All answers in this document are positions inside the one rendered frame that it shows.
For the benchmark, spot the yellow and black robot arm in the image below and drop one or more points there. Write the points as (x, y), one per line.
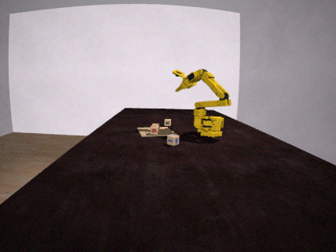
(211, 124)

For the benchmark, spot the tan flat mat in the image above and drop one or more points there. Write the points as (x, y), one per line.
(163, 131)

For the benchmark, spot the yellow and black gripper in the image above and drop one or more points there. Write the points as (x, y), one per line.
(185, 83)

